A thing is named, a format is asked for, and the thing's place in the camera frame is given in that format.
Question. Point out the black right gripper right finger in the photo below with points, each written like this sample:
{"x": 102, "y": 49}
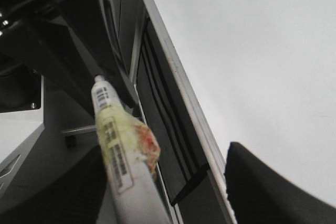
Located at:
{"x": 257, "y": 194}

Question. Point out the grey metal table frame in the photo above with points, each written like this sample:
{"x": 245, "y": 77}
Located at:
{"x": 41, "y": 144}

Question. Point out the white black whiteboard marker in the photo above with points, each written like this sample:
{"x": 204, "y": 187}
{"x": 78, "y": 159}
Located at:
{"x": 130, "y": 155}

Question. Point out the white whiteboard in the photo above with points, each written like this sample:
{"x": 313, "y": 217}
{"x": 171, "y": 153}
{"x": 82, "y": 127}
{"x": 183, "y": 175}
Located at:
{"x": 260, "y": 73}

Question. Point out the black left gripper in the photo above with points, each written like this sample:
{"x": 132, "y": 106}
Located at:
{"x": 37, "y": 39}

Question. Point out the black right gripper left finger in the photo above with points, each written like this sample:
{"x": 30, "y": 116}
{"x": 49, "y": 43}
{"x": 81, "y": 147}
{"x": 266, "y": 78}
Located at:
{"x": 76, "y": 197}

